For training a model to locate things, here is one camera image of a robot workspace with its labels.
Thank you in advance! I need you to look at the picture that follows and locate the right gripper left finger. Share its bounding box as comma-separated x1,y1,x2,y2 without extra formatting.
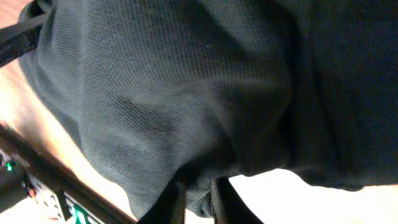
137,176,187,224

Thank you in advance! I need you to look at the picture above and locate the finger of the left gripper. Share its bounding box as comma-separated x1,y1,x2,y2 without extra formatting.
1,0,53,67

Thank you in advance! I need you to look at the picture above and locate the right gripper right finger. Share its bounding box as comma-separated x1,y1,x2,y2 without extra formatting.
211,177,263,224

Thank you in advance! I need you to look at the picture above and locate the black t-shirt with white logo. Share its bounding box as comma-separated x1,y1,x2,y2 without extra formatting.
20,0,397,218

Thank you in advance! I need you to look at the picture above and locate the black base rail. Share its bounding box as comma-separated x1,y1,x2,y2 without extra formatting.
1,126,135,224

